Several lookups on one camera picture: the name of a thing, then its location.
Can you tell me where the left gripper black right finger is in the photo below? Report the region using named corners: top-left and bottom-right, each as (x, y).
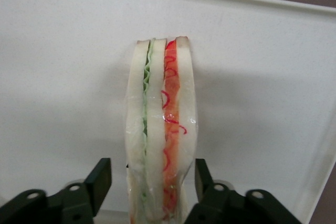
top-left (184, 158), bottom-right (303, 224)

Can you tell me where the cream plastic serving tray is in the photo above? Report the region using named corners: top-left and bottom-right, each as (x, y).
top-left (0, 0), bottom-right (336, 224)

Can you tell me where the triangular sandwich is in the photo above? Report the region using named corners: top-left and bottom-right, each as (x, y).
top-left (122, 35), bottom-right (200, 224)

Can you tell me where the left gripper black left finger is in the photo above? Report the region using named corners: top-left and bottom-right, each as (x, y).
top-left (0, 157), bottom-right (113, 224)

